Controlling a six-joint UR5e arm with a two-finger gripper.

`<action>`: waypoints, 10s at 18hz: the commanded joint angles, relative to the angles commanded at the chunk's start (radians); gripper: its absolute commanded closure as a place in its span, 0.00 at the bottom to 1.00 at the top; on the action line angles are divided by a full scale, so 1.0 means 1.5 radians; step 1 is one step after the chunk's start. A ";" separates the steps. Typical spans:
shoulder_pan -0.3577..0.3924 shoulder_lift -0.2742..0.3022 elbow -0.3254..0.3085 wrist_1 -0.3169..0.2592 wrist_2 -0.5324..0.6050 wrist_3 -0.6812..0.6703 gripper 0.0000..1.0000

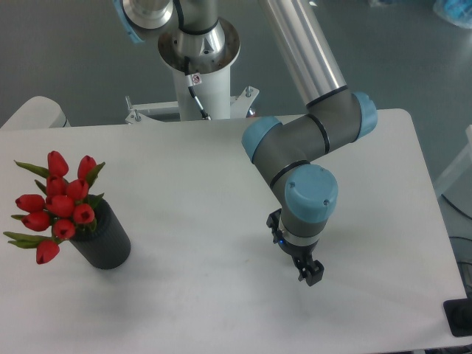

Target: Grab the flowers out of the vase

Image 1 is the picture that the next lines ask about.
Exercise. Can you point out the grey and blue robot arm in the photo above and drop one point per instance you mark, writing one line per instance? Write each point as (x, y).
(199, 47)

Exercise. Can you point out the red tulip bouquet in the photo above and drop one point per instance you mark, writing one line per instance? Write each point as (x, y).
(61, 211)

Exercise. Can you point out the black device at table edge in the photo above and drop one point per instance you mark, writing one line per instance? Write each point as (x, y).
(458, 314)

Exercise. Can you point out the white rounded furniture corner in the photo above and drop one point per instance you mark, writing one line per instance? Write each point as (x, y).
(37, 113)

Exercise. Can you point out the dark grey ribbed vase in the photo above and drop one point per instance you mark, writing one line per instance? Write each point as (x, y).
(108, 246)

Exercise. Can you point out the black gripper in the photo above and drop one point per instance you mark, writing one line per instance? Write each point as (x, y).
(300, 248)

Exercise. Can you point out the blue plastic bag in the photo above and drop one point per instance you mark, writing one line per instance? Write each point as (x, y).
(457, 12)

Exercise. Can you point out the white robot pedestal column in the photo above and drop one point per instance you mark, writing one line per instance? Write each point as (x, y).
(213, 93)

